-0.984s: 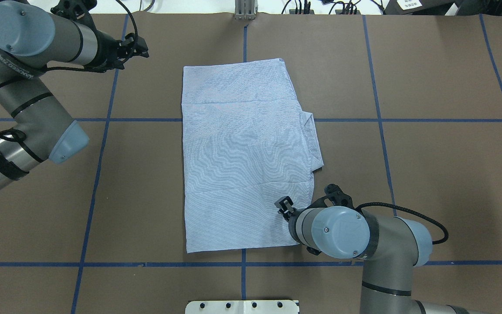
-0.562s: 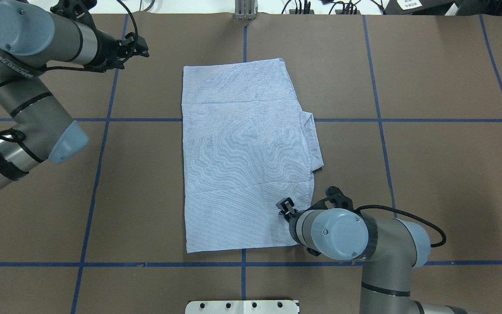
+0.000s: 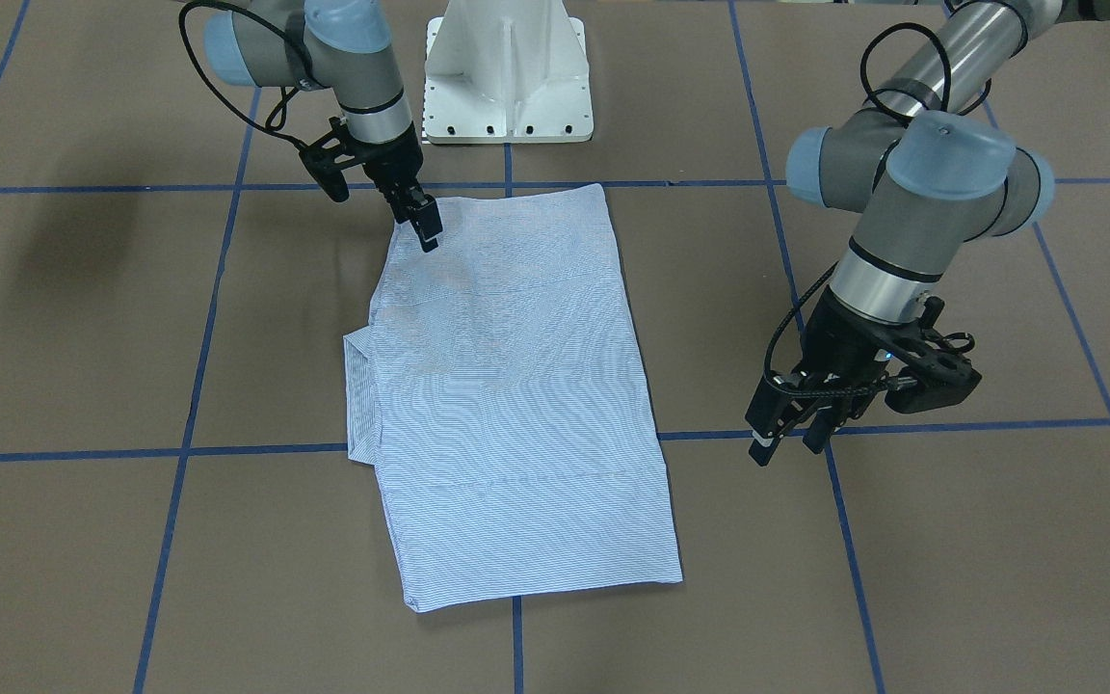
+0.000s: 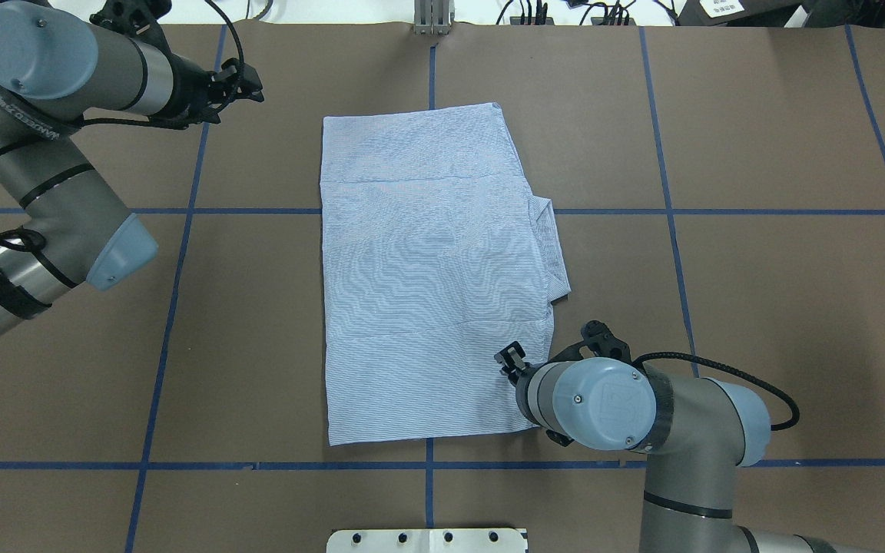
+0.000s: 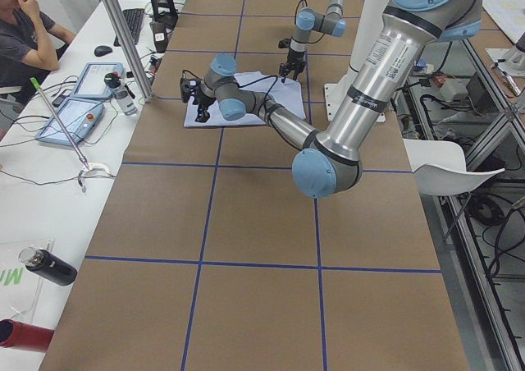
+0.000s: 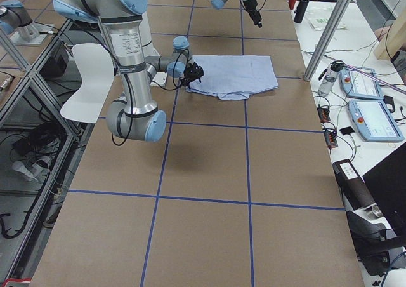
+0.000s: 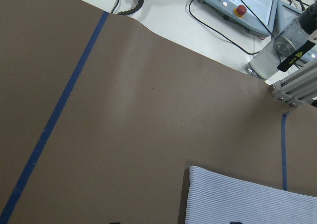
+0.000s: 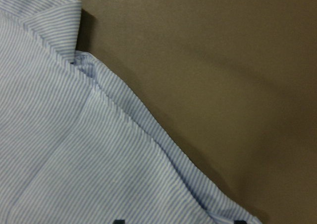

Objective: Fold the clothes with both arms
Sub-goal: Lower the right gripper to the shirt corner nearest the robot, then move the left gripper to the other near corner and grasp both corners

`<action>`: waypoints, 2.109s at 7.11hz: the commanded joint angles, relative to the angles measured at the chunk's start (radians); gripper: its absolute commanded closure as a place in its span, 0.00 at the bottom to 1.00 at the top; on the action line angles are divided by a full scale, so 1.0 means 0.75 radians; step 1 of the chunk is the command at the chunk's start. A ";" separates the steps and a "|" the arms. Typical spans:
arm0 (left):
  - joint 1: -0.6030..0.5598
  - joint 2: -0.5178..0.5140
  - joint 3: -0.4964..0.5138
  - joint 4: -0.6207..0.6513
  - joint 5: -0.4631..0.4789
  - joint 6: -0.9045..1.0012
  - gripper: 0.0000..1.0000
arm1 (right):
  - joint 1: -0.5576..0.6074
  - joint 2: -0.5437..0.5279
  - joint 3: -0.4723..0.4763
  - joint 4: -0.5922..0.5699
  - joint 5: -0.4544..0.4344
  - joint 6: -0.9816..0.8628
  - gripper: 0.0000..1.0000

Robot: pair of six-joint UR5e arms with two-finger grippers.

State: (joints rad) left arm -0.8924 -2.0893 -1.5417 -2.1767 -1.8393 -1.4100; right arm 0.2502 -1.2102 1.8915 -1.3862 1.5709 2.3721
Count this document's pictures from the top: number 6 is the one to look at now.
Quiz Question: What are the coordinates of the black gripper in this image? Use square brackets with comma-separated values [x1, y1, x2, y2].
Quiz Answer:
[243, 0, 263, 28]
[181, 63, 204, 86]

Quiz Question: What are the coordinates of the blue striped button shirt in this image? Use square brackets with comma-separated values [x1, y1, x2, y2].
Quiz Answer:
[186, 55, 279, 100]

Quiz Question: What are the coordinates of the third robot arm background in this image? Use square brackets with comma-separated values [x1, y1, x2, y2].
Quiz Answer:
[1, 0, 39, 41]

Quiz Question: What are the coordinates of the black thermos bottle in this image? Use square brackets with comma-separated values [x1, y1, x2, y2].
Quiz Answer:
[294, 0, 310, 23]

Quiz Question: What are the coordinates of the white paper green print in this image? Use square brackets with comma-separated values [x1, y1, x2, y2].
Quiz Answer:
[306, 15, 329, 31]

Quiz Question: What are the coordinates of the clear water bottle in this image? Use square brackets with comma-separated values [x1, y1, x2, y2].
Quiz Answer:
[317, 60, 344, 97]

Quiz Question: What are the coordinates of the white plastic chair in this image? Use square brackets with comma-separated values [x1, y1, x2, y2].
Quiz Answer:
[60, 43, 114, 123]

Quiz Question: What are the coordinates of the orange black hub upper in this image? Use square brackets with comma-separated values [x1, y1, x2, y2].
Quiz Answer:
[317, 106, 331, 123]

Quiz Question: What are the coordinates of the orange black hub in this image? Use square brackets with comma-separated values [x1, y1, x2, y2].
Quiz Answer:
[324, 128, 338, 149]
[317, 106, 331, 123]

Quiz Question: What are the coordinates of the upper teach pendant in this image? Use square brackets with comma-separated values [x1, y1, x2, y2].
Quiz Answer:
[339, 67, 383, 100]

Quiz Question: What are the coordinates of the teach pendant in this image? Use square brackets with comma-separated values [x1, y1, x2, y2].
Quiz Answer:
[348, 100, 404, 142]
[339, 67, 383, 100]

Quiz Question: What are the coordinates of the orange black hub lower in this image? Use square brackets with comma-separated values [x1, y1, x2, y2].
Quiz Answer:
[324, 128, 338, 149]

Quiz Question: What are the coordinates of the small black pad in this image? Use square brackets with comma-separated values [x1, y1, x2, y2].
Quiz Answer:
[339, 126, 355, 135]

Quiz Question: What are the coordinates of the lower teach pendant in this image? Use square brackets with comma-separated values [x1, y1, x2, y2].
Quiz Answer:
[348, 100, 404, 142]

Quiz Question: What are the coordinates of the black monitor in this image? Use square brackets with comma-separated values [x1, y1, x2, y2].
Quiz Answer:
[363, 144, 406, 236]

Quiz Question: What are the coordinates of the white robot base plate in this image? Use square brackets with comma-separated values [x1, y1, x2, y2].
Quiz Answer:
[139, 45, 169, 88]

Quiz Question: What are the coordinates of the grey aluminium post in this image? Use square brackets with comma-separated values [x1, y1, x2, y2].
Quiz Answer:
[303, 0, 351, 82]

